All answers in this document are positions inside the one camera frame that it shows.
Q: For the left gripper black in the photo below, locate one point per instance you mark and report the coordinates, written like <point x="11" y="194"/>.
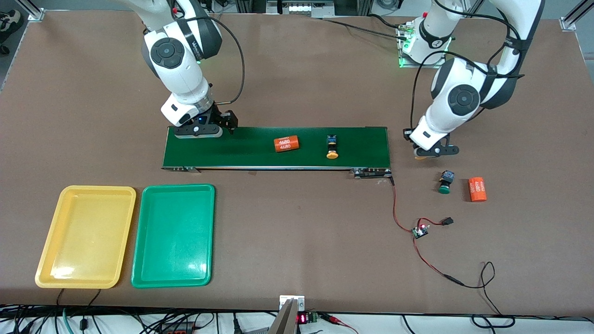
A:
<point x="406" y="137"/>

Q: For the black white shoe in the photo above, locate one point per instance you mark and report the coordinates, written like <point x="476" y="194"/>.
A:
<point x="10" y="21"/>

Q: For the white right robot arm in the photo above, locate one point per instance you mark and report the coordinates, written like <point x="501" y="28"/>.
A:
<point x="181" y="69"/>

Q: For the metal camera mount pole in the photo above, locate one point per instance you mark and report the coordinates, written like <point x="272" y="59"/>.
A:
<point x="292" y="304"/>

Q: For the grey metal frame rack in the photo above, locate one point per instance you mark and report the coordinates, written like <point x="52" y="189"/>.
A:
<point x="278" y="9"/>

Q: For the small green circuit board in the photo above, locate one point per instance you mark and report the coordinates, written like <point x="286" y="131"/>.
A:
<point x="420" y="232"/>

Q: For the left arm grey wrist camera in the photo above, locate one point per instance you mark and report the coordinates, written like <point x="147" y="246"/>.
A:
<point x="438" y="151"/>

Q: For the aluminium corner profile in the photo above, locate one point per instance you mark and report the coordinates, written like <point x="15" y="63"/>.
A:
<point x="36" y="15"/>
<point x="568" y="23"/>

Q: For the yellow plastic tray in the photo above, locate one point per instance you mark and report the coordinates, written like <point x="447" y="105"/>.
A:
<point x="86" y="234"/>

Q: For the red black clip lead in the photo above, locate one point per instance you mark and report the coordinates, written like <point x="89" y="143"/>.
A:
<point x="332" y="318"/>

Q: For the green push button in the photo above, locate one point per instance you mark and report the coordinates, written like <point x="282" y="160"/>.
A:
<point x="444" y="189"/>

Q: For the green conveyor belt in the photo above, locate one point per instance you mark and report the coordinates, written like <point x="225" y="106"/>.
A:
<point x="250" y="148"/>

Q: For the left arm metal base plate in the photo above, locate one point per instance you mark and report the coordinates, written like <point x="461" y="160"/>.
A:
<point x="408" y="64"/>

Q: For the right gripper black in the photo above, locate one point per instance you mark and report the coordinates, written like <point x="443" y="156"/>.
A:
<point x="218" y="114"/>

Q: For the orange cylinder white print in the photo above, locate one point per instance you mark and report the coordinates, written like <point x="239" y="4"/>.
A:
<point x="477" y="189"/>
<point x="286" y="144"/>

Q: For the black plug with lead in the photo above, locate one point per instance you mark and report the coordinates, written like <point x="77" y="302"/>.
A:
<point x="447" y="221"/>

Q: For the red digit display module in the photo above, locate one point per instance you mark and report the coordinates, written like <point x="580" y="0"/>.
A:
<point x="302" y="318"/>

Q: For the red black terminal block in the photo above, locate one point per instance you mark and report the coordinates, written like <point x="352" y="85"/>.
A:
<point x="178" y="330"/>

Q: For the green plastic tray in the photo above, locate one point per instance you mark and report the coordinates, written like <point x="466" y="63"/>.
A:
<point x="174" y="234"/>

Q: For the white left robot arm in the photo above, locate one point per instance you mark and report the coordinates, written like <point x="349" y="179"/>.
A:
<point x="464" y="99"/>

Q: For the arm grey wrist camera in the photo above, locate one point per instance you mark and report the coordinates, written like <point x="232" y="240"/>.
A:
<point x="199" y="132"/>
<point x="438" y="151"/>

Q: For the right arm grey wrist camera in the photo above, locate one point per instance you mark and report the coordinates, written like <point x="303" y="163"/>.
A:
<point x="199" y="132"/>

